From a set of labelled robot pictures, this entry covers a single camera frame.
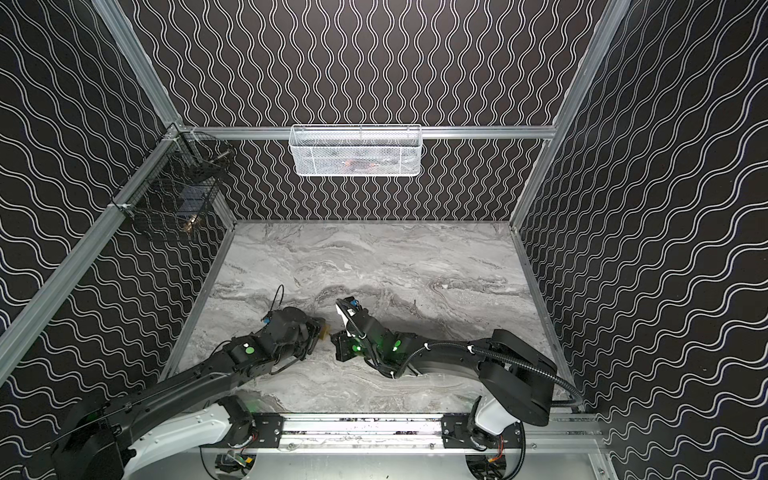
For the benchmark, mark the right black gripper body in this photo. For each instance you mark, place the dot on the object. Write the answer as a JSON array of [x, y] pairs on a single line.
[[346, 344]]

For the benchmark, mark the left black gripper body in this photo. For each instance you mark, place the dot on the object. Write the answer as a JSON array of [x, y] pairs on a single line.
[[306, 330]]

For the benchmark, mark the small brass padlock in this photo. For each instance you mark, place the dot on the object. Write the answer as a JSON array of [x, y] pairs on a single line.
[[324, 331]]

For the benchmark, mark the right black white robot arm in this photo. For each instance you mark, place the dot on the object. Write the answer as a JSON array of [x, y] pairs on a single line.
[[522, 385]]

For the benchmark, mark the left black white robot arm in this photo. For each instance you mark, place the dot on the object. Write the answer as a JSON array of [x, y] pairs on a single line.
[[194, 408]]

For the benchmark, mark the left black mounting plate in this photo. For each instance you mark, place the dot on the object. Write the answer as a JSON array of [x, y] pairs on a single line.
[[256, 431]]

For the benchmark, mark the black mounting plate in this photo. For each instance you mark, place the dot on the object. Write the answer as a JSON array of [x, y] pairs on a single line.
[[458, 431], [256, 431]]

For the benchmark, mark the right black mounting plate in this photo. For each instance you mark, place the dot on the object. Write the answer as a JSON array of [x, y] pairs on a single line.
[[458, 431]]

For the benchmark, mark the brass item in black basket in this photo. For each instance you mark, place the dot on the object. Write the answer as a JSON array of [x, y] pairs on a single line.
[[190, 225]]

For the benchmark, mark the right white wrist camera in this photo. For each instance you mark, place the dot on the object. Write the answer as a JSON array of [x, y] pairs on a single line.
[[347, 308]]

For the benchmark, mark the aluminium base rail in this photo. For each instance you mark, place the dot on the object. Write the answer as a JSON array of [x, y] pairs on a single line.
[[418, 434]]

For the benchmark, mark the black wire wall basket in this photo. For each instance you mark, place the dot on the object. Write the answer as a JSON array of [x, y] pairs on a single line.
[[184, 183]]

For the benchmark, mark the white mesh wall basket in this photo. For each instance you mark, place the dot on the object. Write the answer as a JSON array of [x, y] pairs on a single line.
[[356, 150]]

